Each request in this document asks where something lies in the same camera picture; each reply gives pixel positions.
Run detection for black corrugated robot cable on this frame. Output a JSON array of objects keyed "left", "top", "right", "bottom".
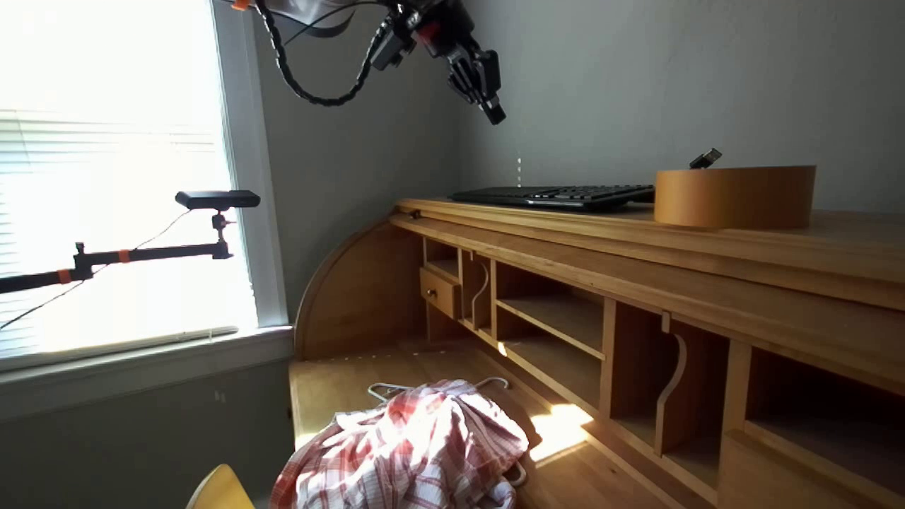
[{"left": 251, "top": 0, "right": 399, "bottom": 112}]

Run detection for round wooden box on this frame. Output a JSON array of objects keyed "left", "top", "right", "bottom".
[{"left": 650, "top": 165, "right": 821, "bottom": 233}]

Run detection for black computer keyboard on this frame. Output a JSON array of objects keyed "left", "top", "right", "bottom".
[{"left": 447, "top": 182, "right": 657, "bottom": 216}]

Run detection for small wooden desk drawer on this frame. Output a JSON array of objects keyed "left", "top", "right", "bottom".
[{"left": 417, "top": 264, "right": 464, "bottom": 324}]

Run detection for black camera on stand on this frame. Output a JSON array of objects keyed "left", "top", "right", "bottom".
[{"left": 174, "top": 186, "right": 263, "bottom": 212}]

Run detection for wooden roll-top desk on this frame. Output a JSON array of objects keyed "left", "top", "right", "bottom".
[{"left": 287, "top": 195, "right": 905, "bottom": 509}]

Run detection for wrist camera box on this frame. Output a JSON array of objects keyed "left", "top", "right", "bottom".
[{"left": 369, "top": 10, "right": 418, "bottom": 75}]

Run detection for small black object on box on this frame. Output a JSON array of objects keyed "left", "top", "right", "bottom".
[{"left": 688, "top": 145, "right": 727, "bottom": 174}]

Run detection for white window blind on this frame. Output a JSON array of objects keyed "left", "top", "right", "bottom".
[{"left": 0, "top": 0, "right": 250, "bottom": 353}]

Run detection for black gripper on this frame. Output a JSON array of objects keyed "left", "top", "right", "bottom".
[{"left": 406, "top": 0, "right": 509, "bottom": 129}]

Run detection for red white checked cloth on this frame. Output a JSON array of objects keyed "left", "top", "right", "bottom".
[{"left": 268, "top": 377, "right": 531, "bottom": 509}]

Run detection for black camera boom stand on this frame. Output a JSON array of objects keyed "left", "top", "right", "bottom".
[{"left": 0, "top": 209, "right": 236, "bottom": 297}]

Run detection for yellow round plate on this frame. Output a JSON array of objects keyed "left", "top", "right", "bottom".
[{"left": 184, "top": 462, "right": 257, "bottom": 509}]

